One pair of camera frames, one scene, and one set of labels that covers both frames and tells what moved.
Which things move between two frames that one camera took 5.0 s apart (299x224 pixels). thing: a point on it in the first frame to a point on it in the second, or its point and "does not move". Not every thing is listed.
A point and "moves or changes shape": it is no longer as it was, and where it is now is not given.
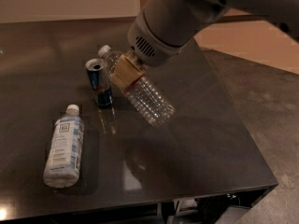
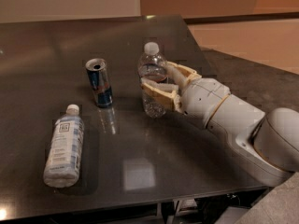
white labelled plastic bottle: [64, 158] does not move
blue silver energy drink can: [97, 70] does not move
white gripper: [146, 44] to [204, 97]
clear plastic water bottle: [142, 93] moves or changes shape
